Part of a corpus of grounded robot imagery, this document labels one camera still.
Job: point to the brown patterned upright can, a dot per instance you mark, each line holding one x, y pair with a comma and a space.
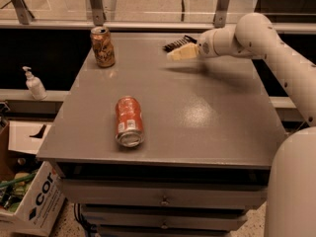
102, 46

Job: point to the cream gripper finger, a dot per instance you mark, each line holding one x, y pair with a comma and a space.
186, 51

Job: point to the white pump bottle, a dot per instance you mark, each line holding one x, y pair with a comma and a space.
34, 84

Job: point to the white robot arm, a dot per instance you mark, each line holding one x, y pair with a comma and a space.
291, 202

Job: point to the orange soda can lying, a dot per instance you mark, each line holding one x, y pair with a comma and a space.
130, 131

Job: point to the brown cardboard box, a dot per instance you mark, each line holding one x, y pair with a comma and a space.
8, 159

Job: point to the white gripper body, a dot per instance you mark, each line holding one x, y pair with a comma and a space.
206, 44

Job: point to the white cardboard box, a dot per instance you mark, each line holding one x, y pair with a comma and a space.
39, 208

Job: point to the grey drawer cabinet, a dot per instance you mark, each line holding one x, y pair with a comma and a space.
210, 136

